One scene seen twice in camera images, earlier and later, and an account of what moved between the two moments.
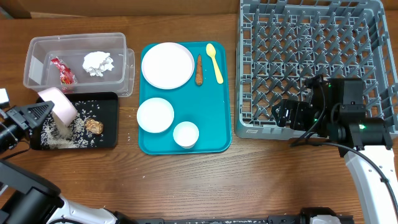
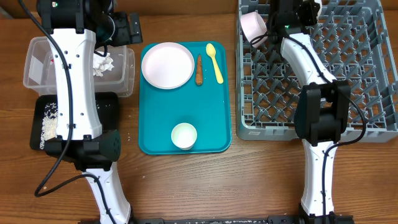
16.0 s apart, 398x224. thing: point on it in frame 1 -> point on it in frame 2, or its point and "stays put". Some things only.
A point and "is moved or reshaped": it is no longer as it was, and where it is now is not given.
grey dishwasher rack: x=282 y=43 stays put
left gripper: x=20 y=116 -> x=125 y=37
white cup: x=186 y=134 stays put
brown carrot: x=199 y=74 stays put
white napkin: x=97 y=62 stays put
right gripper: x=298 y=109 -> x=312 y=10
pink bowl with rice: x=63 y=111 is moved or reshaped
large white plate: x=168 y=66 stays put
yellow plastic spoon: x=210 y=49 stays put
